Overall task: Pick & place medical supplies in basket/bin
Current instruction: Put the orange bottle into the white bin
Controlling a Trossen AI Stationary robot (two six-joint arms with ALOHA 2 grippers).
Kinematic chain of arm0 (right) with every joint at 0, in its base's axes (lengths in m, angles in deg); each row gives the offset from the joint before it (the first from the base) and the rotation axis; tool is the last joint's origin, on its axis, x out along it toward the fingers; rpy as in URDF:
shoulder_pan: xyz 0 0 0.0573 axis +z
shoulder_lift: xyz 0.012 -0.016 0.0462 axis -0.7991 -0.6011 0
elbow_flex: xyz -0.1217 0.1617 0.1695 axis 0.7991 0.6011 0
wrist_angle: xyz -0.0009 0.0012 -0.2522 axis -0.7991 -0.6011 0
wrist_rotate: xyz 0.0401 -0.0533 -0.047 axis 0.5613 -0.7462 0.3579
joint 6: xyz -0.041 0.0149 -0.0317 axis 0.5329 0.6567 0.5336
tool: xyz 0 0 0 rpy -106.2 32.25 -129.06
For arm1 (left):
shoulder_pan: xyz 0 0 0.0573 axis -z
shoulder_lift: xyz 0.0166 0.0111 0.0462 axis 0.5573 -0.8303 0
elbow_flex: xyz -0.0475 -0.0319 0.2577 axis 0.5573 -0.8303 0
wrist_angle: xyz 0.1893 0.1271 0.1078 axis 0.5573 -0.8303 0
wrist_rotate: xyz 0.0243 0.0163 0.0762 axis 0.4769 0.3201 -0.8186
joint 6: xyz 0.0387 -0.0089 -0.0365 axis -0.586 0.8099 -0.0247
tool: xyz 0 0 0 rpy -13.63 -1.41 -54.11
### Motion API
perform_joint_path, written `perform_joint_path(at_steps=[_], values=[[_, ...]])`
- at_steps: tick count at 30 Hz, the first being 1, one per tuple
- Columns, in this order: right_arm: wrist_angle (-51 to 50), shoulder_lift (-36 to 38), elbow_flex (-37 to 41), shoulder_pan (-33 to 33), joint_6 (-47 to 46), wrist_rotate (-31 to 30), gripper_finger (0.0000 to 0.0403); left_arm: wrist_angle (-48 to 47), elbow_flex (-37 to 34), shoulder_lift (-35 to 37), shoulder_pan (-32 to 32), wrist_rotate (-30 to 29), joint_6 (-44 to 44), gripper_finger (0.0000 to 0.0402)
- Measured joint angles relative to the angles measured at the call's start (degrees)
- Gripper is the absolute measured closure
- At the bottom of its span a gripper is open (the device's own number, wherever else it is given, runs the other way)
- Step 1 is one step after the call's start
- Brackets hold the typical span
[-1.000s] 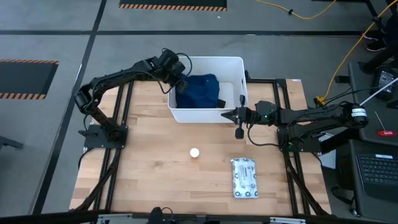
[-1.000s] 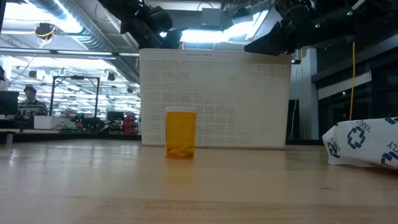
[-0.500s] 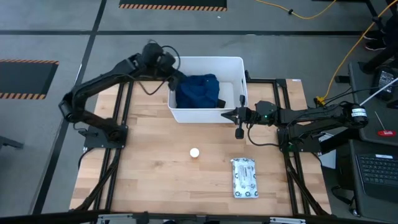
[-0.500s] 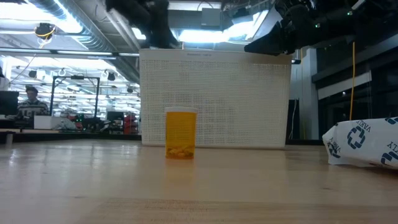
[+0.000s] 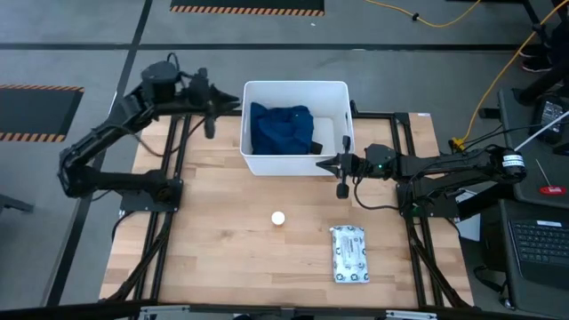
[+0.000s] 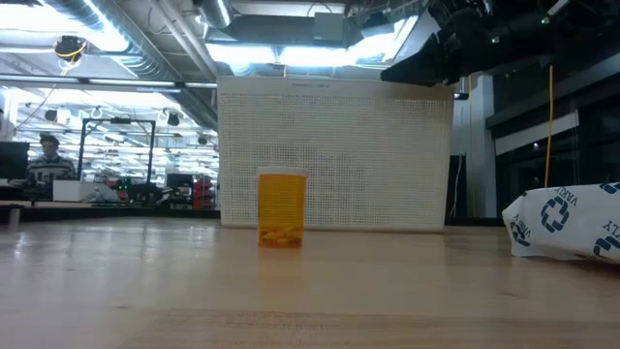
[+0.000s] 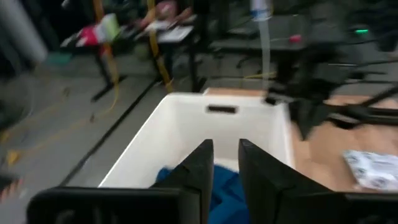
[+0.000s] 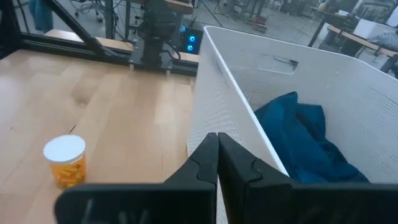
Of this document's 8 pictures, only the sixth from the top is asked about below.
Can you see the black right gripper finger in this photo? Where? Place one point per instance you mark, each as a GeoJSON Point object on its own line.
{"type": "Point", "coordinates": [416, 80]}
{"type": "Point", "coordinates": [412, 62]}

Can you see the white packet with blue print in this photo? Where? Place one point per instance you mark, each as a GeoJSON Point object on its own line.
{"type": "Point", "coordinates": [567, 228]}

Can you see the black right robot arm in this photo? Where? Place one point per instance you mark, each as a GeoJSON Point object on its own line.
{"type": "Point", "coordinates": [557, 29]}

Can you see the white building pillar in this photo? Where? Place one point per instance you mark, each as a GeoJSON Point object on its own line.
{"type": "Point", "coordinates": [477, 145]}

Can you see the grey ceiling box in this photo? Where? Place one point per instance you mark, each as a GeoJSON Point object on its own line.
{"type": "Point", "coordinates": [329, 26]}

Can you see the white perforated panel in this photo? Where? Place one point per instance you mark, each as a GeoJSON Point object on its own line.
{"type": "Point", "coordinates": [363, 160]}

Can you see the orange pill bottle white cap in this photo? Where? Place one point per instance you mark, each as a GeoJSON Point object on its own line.
{"type": "Point", "coordinates": [281, 208]}

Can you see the white box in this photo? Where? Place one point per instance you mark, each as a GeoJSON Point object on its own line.
{"type": "Point", "coordinates": [72, 190]}

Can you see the person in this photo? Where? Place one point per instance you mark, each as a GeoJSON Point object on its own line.
{"type": "Point", "coordinates": [48, 167]}

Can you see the black computer monitor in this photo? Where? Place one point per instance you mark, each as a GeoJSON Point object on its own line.
{"type": "Point", "coordinates": [13, 160]}

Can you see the silver ceiling air duct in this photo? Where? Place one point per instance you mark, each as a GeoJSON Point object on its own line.
{"type": "Point", "coordinates": [145, 63]}

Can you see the black metal gantry frame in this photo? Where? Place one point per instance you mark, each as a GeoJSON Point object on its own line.
{"type": "Point", "coordinates": [116, 121]}

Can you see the black ceiling camera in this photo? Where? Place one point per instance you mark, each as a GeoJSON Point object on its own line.
{"type": "Point", "coordinates": [70, 47]}

